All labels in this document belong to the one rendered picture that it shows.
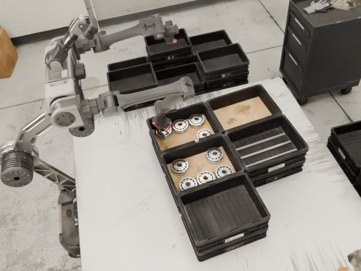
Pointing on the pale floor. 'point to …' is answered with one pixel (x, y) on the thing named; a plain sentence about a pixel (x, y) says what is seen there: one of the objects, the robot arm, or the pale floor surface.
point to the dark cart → (321, 50)
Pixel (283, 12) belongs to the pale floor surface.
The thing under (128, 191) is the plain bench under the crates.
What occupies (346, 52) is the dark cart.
